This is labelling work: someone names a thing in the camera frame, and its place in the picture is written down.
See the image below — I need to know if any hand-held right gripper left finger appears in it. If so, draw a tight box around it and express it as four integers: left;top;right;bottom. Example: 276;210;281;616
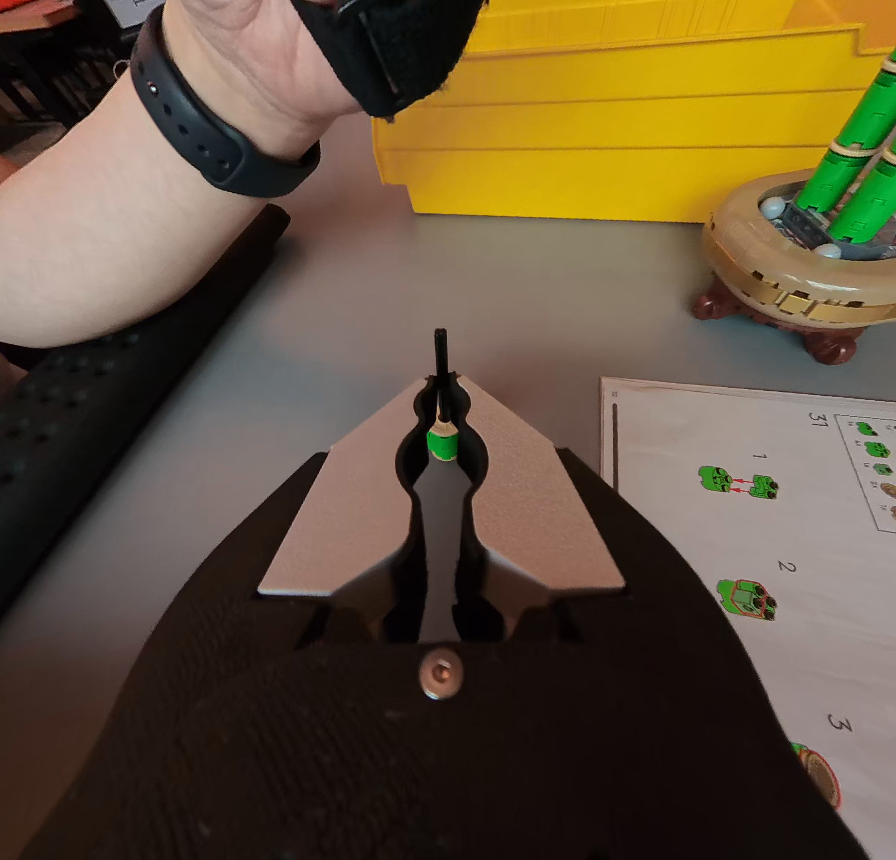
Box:
258;377;433;638

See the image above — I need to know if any black axle with green brick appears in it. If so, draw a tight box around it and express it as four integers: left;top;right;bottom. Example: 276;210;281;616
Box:
426;328;460;462

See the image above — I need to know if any open instruction booklet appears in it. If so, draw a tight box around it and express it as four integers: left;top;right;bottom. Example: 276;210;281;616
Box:
600;377;896;860

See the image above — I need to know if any green bamboo brick model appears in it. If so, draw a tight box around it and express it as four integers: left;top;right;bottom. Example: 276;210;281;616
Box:
693;48;896;365

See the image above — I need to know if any person's left forearm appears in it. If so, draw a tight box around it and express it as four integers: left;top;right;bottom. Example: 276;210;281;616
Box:
0;69;281;350

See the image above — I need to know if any black studded edge pad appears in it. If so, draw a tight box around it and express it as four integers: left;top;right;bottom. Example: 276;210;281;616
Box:
0;204;291;609

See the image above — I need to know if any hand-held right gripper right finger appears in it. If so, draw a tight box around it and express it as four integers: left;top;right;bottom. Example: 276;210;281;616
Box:
450;374;627;638

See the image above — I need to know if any black wristband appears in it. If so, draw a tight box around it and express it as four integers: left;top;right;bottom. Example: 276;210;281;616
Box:
129;2;322;198

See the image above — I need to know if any yellow plastic bin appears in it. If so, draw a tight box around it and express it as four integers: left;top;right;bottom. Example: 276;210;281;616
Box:
371;0;896;224

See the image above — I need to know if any grey desk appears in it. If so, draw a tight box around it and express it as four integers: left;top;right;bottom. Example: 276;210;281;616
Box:
0;114;896;860

